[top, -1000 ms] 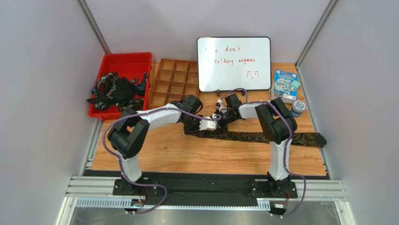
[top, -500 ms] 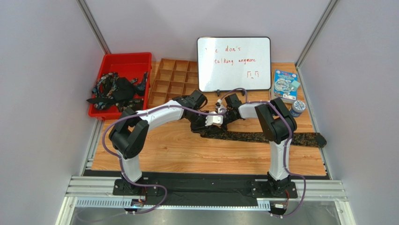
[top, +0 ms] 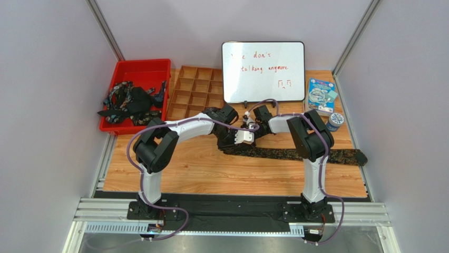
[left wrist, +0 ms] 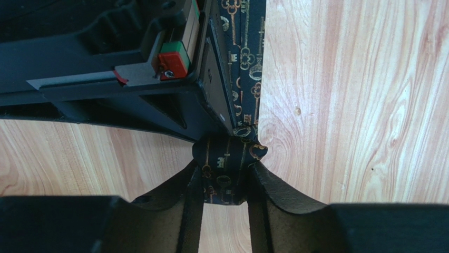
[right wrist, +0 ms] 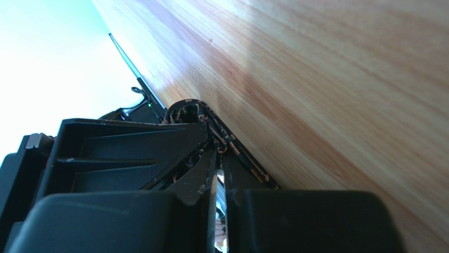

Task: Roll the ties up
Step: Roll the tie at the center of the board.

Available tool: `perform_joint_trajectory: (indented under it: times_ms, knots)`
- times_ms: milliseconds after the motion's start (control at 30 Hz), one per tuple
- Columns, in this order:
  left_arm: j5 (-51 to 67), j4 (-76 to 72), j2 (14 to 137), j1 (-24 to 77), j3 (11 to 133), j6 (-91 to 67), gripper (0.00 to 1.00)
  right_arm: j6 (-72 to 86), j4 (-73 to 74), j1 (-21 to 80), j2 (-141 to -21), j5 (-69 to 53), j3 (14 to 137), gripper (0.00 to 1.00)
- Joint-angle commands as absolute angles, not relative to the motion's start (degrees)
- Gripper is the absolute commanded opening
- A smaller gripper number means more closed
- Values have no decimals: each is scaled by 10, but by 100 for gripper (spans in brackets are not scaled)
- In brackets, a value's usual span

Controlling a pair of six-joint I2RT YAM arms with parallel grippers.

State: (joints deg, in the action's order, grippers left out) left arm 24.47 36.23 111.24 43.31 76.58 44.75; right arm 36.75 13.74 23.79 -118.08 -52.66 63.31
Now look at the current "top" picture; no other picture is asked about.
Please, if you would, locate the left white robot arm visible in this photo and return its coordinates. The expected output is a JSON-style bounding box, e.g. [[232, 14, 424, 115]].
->
[[126, 105, 259, 207]]

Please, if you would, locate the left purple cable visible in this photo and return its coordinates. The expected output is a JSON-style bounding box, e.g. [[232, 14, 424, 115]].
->
[[126, 116, 261, 242]]

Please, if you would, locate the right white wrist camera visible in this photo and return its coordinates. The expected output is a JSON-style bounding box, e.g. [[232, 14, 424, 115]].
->
[[242, 111, 256, 129]]

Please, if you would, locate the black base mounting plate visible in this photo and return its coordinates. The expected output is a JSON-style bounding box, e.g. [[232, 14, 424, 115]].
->
[[126, 193, 338, 232]]

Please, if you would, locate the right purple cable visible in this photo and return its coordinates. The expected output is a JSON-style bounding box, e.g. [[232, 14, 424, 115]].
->
[[245, 99, 345, 246]]

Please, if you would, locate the purple cable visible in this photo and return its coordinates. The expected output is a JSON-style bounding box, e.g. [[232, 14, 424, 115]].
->
[[245, 99, 345, 246], [126, 116, 261, 242]]

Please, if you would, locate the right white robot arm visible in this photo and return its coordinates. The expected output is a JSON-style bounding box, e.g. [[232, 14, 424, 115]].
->
[[253, 105, 334, 217]]

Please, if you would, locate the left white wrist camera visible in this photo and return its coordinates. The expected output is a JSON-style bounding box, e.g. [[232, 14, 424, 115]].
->
[[235, 130, 255, 144]]

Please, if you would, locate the black plain tie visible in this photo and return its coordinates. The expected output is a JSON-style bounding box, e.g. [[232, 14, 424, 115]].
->
[[97, 86, 152, 122]]

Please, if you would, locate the blue packaged item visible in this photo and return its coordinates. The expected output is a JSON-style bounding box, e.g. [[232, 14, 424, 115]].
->
[[304, 77, 338, 116]]

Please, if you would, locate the brown compartment tray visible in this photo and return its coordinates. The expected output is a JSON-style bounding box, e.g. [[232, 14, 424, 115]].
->
[[166, 65, 225, 121]]

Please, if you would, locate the blue floral pattern tie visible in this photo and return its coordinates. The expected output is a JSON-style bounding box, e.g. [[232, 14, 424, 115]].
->
[[98, 81, 167, 126]]

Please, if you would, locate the aluminium frame rail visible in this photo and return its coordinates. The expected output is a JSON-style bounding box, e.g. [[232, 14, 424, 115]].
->
[[63, 192, 400, 252]]

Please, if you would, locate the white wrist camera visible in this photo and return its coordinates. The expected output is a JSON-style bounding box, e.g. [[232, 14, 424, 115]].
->
[[242, 111, 256, 129], [235, 130, 255, 144]]

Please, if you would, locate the black gold key pattern tie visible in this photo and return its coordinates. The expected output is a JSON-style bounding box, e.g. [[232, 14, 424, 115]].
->
[[223, 147, 368, 167]]

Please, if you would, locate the blue round tin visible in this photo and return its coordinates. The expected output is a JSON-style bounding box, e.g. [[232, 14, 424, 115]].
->
[[326, 113, 345, 132]]

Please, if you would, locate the white whiteboard with red writing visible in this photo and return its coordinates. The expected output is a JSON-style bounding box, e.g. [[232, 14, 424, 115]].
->
[[221, 41, 306, 103]]

